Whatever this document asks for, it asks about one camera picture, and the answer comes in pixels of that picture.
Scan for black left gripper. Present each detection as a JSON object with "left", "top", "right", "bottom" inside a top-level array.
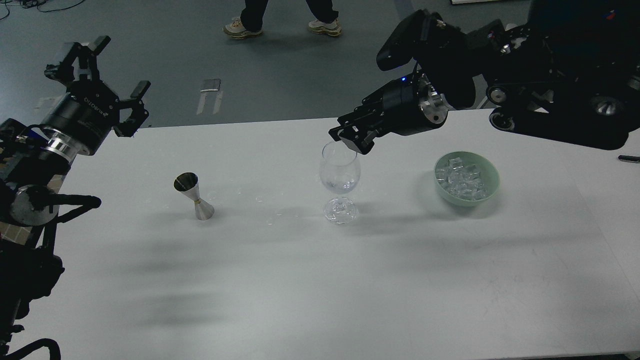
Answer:
[{"left": 41, "top": 35, "right": 151, "bottom": 156}]

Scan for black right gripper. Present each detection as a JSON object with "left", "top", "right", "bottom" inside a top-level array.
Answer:
[{"left": 328, "top": 72, "right": 449, "bottom": 155}]

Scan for steel double jigger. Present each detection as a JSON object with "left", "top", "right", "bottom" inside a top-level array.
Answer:
[{"left": 173, "top": 172, "right": 215, "bottom": 221}]

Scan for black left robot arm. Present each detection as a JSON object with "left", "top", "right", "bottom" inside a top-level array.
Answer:
[{"left": 1, "top": 35, "right": 151, "bottom": 360}]

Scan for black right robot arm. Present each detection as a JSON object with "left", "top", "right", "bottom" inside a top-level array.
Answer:
[{"left": 329, "top": 0, "right": 639, "bottom": 155}]

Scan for clear wine glass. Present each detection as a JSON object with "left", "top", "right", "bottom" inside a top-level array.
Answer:
[{"left": 318, "top": 141, "right": 361, "bottom": 224}]

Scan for green bowl of ice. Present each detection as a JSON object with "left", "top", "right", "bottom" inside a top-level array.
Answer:
[{"left": 433, "top": 151, "right": 501, "bottom": 208}]

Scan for walking person legs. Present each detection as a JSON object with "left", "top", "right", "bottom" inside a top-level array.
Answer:
[{"left": 222, "top": 0, "right": 344, "bottom": 40}]

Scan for beige checkered sofa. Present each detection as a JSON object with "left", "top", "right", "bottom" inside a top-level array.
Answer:
[{"left": 0, "top": 221, "right": 32, "bottom": 245}]

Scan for black pen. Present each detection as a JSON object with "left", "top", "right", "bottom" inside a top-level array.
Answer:
[{"left": 617, "top": 155, "right": 640, "bottom": 164}]

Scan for black floor cables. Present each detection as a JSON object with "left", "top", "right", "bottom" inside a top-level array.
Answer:
[{"left": 0, "top": 0, "right": 87, "bottom": 21}]

